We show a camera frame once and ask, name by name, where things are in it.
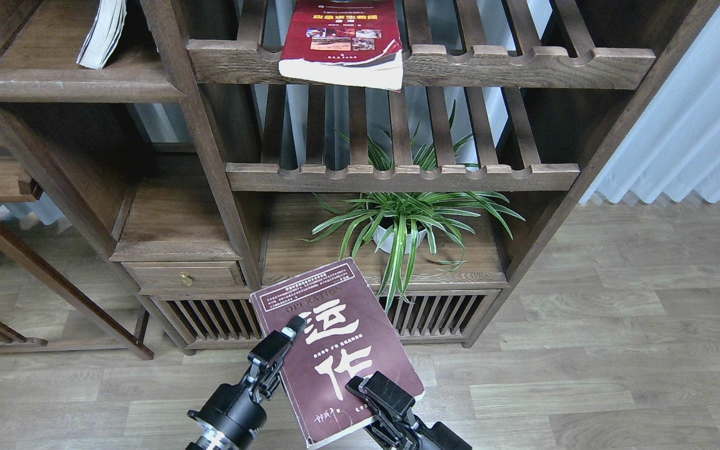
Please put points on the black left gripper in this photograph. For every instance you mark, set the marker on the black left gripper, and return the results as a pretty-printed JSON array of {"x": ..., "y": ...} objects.
[{"x": 233, "y": 415}]

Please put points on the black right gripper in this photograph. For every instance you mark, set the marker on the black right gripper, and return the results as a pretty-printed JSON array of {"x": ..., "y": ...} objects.
[{"x": 395, "y": 426}]

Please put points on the maroon book with white characters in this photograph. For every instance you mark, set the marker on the maroon book with white characters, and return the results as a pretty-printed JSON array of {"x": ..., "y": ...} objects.
[{"x": 347, "y": 333}]

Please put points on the red cover book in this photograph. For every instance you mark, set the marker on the red cover book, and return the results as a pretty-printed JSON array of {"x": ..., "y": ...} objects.
[{"x": 350, "y": 43}]

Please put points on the white lavender book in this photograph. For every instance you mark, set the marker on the white lavender book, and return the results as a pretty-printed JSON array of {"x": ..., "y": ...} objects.
[{"x": 104, "y": 34}]

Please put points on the left cabinet slatted door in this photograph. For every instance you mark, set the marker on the left cabinet slatted door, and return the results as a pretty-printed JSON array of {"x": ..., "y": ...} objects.
[{"x": 209, "y": 322}]

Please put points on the cabinet slatted door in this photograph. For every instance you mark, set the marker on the cabinet slatted door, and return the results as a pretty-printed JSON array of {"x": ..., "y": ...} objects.
[
  {"x": 439, "y": 317},
  {"x": 209, "y": 322}
]

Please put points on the right cabinet slatted door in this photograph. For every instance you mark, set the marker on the right cabinet slatted door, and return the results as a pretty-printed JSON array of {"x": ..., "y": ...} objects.
[{"x": 439, "y": 317}]

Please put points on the white plant pot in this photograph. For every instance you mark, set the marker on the white plant pot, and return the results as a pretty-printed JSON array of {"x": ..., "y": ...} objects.
[{"x": 384, "y": 236}]

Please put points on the small wooden drawer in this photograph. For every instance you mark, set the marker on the small wooden drawer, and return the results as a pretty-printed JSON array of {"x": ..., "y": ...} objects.
[{"x": 185, "y": 275}]

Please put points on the dark wooden bookshelf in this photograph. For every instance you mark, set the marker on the dark wooden bookshelf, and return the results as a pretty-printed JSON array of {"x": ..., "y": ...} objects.
[{"x": 190, "y": 145}]

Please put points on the wooden side rack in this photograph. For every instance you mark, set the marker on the wooden side rack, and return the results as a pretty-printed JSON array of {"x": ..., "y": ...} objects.
[{"x": 18, "y": 187}]

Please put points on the white pleated curtain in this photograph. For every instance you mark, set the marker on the white pleated curtain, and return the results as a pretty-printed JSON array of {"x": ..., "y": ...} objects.
[{"x": 673, "y": 151}]

